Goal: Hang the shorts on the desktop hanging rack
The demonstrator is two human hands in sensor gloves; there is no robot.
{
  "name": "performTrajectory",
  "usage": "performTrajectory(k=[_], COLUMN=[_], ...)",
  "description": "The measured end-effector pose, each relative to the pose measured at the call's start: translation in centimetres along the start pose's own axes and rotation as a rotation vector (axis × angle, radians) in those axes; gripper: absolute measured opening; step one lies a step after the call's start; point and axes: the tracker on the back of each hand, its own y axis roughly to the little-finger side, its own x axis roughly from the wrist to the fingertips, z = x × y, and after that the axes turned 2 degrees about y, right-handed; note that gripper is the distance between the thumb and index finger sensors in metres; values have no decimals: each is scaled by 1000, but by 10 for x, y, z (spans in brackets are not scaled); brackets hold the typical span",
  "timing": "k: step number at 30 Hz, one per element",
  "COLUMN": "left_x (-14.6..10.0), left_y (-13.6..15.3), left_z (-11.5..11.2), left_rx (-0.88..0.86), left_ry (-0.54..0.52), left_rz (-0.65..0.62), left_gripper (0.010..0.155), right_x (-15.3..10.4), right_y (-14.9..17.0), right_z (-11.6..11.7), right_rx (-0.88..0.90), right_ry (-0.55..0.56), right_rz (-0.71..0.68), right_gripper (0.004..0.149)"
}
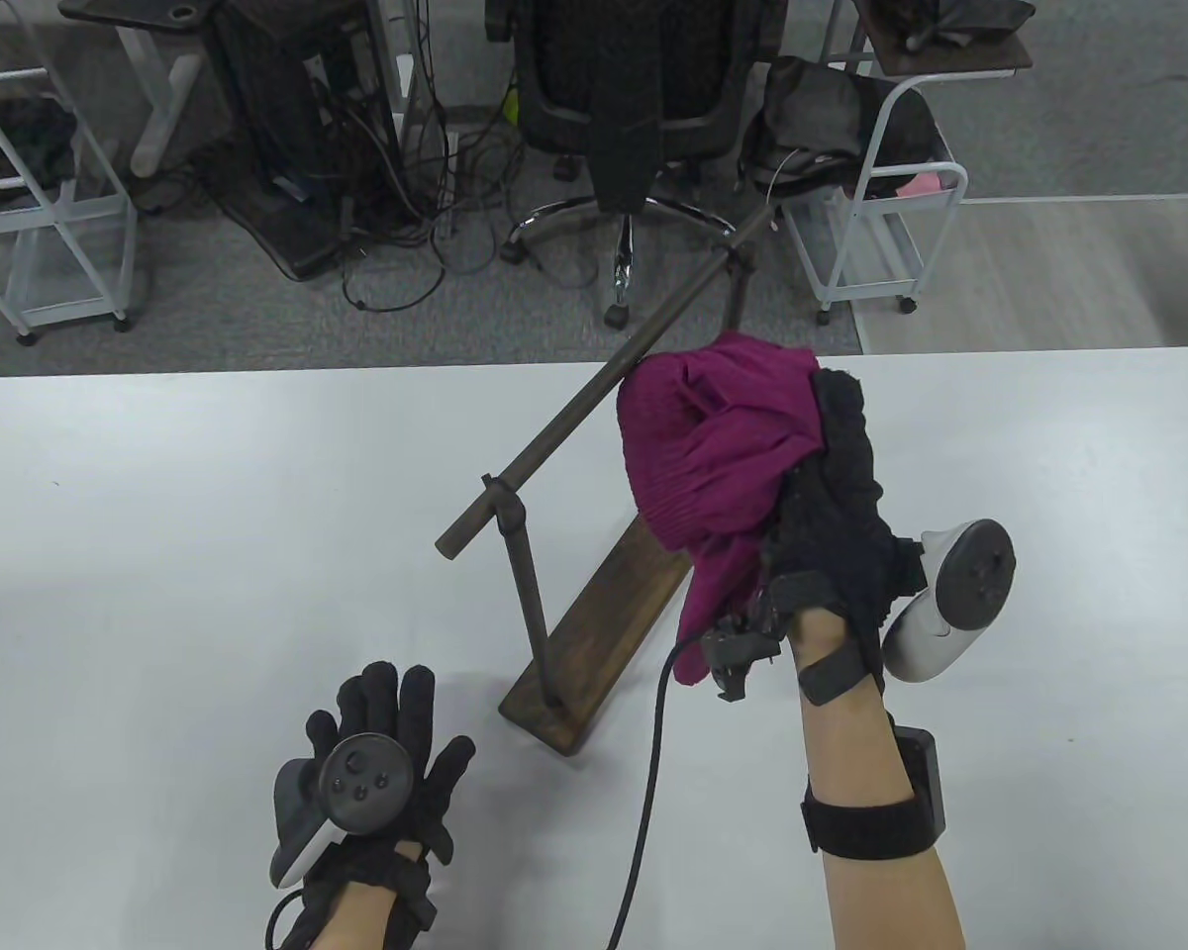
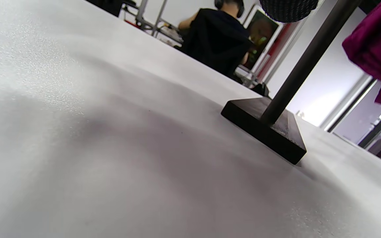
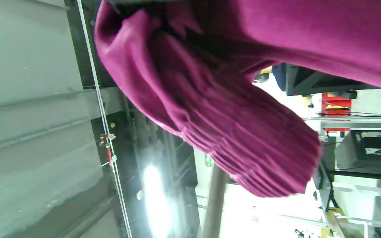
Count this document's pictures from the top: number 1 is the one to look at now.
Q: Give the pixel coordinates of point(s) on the pink cloth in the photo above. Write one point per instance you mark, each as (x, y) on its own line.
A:
(926, 184)

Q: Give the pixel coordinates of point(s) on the black bag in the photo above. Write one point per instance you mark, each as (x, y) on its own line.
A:
(822, 119)

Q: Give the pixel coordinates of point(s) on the black item on side table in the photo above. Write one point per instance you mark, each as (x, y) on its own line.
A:
(950, 18)

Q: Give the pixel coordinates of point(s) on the left glove white controller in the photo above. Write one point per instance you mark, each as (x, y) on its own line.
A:
(361, 777)

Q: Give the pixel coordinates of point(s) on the white metal cart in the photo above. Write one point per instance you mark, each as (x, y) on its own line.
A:
(881, 247)
(40, 218)

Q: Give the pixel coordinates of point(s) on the person's left middle finger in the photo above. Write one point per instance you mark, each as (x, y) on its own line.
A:
(379, 698)

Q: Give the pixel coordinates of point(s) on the dark wooden hanging rack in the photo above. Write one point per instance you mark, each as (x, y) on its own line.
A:
(594, 633)

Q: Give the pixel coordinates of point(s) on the person's left thumb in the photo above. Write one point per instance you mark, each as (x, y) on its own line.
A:
(453, 777)

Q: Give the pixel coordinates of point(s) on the person's left little finger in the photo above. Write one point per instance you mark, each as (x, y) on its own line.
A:
(319, 734)

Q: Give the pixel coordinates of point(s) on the person's right forearm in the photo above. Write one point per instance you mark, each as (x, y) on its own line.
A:
(881, 881)

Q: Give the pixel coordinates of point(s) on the person's left hand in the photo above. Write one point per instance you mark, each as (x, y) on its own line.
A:
(426, 792)

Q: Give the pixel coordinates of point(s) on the right glove white controller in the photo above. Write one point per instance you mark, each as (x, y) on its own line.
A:
(955, 594)

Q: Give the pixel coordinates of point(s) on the dark desk with white leg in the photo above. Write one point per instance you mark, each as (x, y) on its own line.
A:
(158, 59)

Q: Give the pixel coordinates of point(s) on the person's right hand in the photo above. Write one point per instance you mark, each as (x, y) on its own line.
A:
(837, 534)

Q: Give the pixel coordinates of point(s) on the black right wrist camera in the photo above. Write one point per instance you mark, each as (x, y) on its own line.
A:
(738, 648)

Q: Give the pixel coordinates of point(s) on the person's right fingers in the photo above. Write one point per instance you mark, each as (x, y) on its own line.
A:
(840, 416)

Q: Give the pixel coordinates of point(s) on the person's left forearm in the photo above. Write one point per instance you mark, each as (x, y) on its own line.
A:
(351, 920)

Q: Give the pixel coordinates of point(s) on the brown top side table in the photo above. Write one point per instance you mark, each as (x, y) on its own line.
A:
(950, 54)

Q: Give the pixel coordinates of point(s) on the black garment on chair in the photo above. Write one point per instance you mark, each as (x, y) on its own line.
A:
(622, 119)

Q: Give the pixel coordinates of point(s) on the black computer tower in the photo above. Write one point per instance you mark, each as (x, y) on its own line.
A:
(287, 109)

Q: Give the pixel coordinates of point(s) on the glove white controller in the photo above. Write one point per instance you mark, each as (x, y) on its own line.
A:
(955, 594)
(361, 777)

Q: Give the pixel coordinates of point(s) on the black office chair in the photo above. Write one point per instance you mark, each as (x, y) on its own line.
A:
(693, 79)

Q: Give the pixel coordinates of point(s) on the magenta knitted cloth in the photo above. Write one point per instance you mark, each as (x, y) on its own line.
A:
(713, 445)

